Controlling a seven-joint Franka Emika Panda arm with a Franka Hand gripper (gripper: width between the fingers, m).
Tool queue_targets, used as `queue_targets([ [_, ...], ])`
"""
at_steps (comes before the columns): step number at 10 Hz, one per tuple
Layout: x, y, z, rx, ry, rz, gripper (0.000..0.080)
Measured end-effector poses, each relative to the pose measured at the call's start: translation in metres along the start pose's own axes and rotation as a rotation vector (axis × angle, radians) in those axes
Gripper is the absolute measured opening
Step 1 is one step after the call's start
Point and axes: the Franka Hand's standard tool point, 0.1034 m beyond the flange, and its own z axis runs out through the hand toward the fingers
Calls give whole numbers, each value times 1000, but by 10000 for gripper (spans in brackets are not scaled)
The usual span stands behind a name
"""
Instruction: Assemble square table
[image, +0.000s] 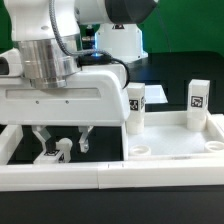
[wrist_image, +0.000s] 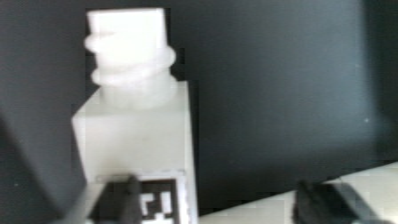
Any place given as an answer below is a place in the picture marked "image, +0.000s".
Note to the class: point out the white square table top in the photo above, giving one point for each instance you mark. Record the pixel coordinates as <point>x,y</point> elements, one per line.
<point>169,135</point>

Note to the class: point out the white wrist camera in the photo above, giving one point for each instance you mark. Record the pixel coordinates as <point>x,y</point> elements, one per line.
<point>11,64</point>

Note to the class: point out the white marker sheet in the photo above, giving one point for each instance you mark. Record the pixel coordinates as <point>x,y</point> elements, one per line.
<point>154,94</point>

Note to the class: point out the white left fence bar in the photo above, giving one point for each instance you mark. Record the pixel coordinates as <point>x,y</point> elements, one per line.
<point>9,140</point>

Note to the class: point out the white fence bar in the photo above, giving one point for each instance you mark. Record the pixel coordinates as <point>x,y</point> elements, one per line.
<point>9,140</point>
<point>127,174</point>

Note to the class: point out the white front fence bar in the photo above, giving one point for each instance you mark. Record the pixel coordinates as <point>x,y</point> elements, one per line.
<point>127,174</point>

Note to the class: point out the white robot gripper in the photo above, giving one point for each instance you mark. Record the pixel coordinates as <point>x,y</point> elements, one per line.
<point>94,96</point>

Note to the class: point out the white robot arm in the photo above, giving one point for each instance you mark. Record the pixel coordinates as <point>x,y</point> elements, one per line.
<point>52,80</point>

